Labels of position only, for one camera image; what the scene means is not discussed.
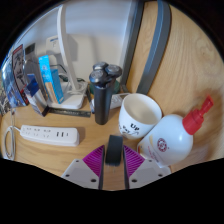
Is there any small white case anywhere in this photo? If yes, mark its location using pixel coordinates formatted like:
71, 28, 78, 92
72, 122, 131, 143
109, 93, 130, 110

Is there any white wall socket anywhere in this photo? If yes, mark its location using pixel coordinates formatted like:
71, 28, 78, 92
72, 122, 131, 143
45, 34, 69, 57

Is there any blue robot model kit box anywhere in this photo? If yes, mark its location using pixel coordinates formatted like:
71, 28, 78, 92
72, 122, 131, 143
1, 44, 30, 109

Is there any black electric shaver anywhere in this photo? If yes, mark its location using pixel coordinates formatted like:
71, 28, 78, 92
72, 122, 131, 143
88, 61, 123, 126

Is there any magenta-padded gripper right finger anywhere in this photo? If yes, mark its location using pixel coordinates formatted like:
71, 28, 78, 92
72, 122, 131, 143
123, 144, 173, 190

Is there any grey metal desk frame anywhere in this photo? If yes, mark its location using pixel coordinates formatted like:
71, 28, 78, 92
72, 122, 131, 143
119, 0, 173, 96

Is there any white bottle with red pump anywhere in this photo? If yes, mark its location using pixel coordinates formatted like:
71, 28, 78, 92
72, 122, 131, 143
136, 95, 215, 169

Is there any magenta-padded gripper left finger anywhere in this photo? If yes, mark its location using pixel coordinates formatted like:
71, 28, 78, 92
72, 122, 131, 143
61, 144, 106, 190

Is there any white power strip cable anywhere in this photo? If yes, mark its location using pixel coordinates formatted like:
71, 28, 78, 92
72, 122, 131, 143
2, 124, 23, 161

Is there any black charger block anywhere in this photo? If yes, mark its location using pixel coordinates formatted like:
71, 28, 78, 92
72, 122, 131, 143
105, 134, 124, 167

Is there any black ruler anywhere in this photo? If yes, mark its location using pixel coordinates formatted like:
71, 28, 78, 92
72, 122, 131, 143
48, 107, 92, 118

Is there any white mug with black print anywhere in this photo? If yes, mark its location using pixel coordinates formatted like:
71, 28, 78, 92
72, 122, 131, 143
118, 93, 163, 140

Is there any white power strip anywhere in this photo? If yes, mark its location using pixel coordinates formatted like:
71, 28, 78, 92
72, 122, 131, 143
19, 124, 81, 148

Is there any white desk lamp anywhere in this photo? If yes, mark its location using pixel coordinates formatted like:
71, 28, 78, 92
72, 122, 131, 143
56, 3, 87, 110

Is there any tall light blue carton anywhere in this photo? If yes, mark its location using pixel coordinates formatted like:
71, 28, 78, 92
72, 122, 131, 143
38, 54, 65, 105

